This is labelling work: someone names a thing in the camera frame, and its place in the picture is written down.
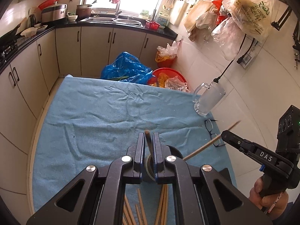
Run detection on wooden chopstick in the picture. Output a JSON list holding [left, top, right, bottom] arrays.
[[160, 184, 167, 225], [144, 130, 155, 163], [154, 184, 166, 225], [124, 195, 136, 225], [162, 184, 168, 225], [137, 188, 148, 225], [135, 204, 143, 225], [183, 120, 241, 161]]

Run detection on person right hand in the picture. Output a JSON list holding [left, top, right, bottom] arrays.
[[249, 177, 289, 220]]

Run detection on black phone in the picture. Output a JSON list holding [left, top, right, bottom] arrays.
[[219, 168, 232, 183]]

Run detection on black utensil holder cup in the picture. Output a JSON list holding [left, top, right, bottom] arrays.
[[144, 145, 185, 183]]

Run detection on black eyeglasses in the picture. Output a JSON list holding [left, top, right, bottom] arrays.
[[204, 119, 226, 148]]

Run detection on glass beer mug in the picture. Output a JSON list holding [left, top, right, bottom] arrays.
[[193, 82, 226, 116]]

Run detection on blue table cloth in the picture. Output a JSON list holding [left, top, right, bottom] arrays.
[[33, 76, 233, 224]]

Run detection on red plastic basin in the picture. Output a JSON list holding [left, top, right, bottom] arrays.
[[147, 67, 190, 92]]

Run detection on orange trash bin with bag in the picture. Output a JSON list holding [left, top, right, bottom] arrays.
[[155, 40, 182, 68]]

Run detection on blue plastic bag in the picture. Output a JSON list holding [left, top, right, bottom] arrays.
[[100, 52, 153, 85]]

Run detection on yellowish hanging plastic bag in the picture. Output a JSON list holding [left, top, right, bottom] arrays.
[[222, 0, 275, 43]]

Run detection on red small basket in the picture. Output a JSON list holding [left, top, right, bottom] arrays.
[[145, 20, 160, 31]]

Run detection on sink faucet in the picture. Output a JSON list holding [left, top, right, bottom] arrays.
[[114, 0, 122, 19]]

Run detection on black wok pan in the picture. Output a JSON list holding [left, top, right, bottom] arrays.
[[0, 23, 21, 47]]

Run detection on brown cooking pot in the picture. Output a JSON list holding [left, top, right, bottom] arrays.
[[76, 0, 97, 20]]

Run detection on silver rice cooker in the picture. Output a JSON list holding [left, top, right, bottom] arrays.
[[41, 4, 67, 23]]

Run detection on black power cable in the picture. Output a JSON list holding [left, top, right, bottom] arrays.
[[213, 33, 247, 84]]

